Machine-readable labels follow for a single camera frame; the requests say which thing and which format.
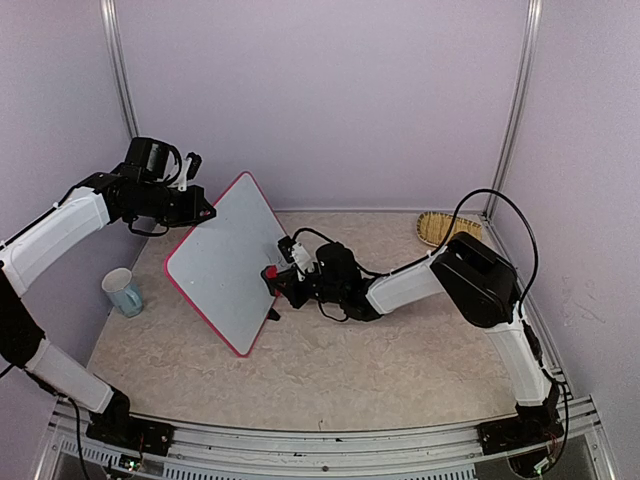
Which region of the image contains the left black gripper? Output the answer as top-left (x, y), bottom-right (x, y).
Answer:
top-left (130, 180), bottom-right (216, 227)

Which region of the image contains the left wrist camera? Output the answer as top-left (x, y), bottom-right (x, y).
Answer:
top-left (169, 152), bottom-right (202, 192)

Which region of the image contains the light blue mug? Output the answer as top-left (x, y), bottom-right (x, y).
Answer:
top-left (101, 267), bottom-right (144, 318)

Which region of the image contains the front aluminium rail frame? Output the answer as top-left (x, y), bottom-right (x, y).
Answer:
top-left (27, 397), bottom-right (623, 479)

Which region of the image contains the red black whiteboard eraser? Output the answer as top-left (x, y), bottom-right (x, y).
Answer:
top-left (261, 265), bottom-right (278, 280)

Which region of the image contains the aluminium corner post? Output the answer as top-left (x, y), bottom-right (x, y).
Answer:
top-left (492, 0), bottom-right (544, 192)
top-left (99, 0), bottom-right (139, 138)

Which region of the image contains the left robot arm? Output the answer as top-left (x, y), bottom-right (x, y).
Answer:
top-left (1, 137), bottom-right (216, 445)

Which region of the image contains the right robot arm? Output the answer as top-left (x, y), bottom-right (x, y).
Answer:
top-left (261, 232), bottom-right (560, 444)

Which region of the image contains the pink framed whiteboard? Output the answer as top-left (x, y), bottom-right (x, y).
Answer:
top-left (164, 172), bottom-right (288, 357)

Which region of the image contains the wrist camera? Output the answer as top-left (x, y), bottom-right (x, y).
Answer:
top-left (278, 236), bottom-right (315, 281)
top-left (169, 152), bottom-right (202, 192)

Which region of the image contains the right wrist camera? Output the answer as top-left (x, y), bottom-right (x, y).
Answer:
top-left (278, 236), bottom-right (315, 281)

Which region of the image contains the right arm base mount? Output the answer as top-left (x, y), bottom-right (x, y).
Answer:
top-left (477, 399), bottom-right (564, 455)

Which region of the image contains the right aluminium corner post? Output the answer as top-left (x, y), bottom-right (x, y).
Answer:
top-left (492, 0), bottom-right (544, 192)

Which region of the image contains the woven bamboo tray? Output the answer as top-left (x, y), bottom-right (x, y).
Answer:
top-left (416, 211), bottom-right (482, 247)

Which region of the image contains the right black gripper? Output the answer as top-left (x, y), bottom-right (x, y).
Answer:
top-left (269, 268), bottom-right (343, 310)

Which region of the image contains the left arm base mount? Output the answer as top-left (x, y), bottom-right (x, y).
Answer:
top-left (86, 390), bottom-right (175, 457)

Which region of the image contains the left aluminium corner post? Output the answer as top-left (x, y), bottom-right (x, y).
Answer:
top-left (99, 0), bottom-right (139, 138)

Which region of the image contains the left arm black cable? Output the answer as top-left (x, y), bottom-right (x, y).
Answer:
top-left (124, 142), bottom-right (186, 237)

